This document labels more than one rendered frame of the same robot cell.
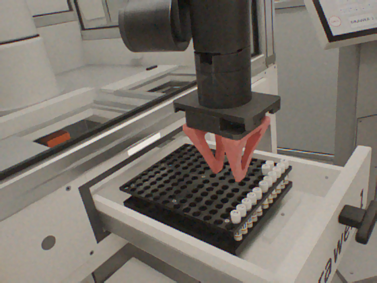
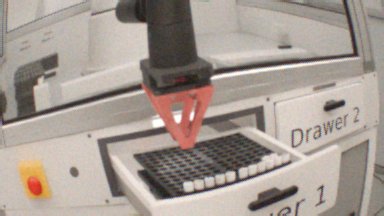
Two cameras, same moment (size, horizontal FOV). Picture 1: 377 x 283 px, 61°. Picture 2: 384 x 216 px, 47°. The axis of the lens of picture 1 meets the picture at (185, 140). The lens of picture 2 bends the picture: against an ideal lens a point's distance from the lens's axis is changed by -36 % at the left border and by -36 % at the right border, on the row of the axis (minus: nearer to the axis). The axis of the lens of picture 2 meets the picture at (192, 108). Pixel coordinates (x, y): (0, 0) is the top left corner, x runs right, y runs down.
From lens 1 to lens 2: 0.55 m
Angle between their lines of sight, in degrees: 30
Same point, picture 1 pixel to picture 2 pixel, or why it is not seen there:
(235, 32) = (163, 14)
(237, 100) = (167, 62)
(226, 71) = (157, 38)
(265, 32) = (360, 36)
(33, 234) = (65, 159)
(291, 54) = not seen: outside the picture
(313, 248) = (195, 200)
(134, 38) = (120, 16)
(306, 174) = not seen: hidden behind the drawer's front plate
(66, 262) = (87, 195)
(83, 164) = (102, 118)
